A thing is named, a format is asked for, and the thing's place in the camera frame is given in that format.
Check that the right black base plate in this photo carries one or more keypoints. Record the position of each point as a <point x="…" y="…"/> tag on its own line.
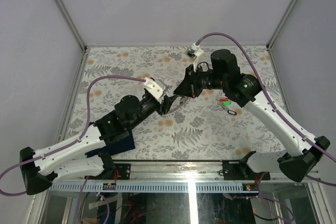
<point x="237" y="170"/>

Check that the slotted grey cable duct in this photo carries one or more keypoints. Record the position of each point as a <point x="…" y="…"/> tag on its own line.
<point x="132" y="187"/>

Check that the green key tag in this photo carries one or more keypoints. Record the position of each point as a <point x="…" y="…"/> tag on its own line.
<point x="226" y="103"/>

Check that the dark blue cloth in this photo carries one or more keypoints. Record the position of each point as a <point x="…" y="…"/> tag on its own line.
<point x="124" y="145"/>

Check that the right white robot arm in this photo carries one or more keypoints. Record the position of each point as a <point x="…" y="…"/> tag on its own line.
<point x="302" y="151"/>

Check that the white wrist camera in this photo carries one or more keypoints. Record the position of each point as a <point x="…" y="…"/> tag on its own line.
<point x="194" y="52"/>
<point x="156" y="88"/>

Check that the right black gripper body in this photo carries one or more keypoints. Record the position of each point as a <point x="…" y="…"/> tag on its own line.
<point x="200" y="80"/>

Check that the aluminium front rail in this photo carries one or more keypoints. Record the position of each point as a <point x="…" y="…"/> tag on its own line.
<point x="168" y="169"/>

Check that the silver keyring holder with rings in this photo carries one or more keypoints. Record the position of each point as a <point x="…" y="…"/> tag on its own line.
<point x="178" y="104"/>

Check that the black key with fob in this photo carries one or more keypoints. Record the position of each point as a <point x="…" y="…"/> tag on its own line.
<point x="231" y="112"/>

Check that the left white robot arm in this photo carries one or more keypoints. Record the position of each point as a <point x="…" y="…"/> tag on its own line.
<point x="111" y="128"/>

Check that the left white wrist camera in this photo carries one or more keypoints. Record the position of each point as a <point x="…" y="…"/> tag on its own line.
<point x="156" y="88"/>

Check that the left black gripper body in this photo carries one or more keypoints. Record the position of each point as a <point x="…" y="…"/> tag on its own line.
<point x="158" y="107"/>

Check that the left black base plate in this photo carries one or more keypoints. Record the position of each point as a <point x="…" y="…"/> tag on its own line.
<point x="122" y="171"/>

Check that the aluminium frame post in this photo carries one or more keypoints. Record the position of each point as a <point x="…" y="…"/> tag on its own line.
<point x="281" y="24"/>
<point x="71" y="25"/>

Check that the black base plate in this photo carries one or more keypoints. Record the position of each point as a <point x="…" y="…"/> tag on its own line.
<point x="237" y="170"/>
<point x="122" y="171"/>

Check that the left aluminium frame post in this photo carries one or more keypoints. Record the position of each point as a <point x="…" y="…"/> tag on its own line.
<point x="71" y="25"/>

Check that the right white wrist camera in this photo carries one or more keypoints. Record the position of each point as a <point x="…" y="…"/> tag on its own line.
<point x="194" y="52"/>

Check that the right aluminium frame post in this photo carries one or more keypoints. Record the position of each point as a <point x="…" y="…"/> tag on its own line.
<point x="281" y="24"/>

